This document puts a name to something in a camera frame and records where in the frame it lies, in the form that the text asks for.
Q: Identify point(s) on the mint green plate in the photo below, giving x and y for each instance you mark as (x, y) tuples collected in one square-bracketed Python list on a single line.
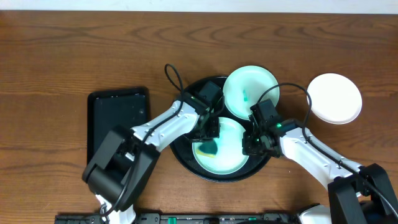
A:
[(244, 87), (230, 157)]

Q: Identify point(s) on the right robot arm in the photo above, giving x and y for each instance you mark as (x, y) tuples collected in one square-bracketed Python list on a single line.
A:
[(356, 193)]

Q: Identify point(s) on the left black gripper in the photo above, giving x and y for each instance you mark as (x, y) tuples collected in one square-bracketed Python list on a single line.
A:
[(204, 131)]

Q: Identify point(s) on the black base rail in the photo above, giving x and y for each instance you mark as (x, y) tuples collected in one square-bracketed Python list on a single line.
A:
[(155, 218)]

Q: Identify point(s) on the green yellow sponge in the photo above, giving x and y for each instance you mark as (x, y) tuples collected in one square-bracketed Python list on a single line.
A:
[(208, 149)]

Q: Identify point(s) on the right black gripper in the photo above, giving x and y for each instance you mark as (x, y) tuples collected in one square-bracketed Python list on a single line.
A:
[(248, 149)]

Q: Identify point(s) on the black rectangular tray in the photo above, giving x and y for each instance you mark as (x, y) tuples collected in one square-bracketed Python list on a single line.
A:
[(107, 109)]

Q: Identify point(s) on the round black tray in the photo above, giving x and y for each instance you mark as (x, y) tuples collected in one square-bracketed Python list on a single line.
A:
[(182, 147)]

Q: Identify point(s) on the white plate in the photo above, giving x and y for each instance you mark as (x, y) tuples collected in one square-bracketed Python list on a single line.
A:
[(334, 98)]

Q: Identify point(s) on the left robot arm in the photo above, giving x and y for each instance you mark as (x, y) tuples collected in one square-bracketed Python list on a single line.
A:
[(121, 167)]

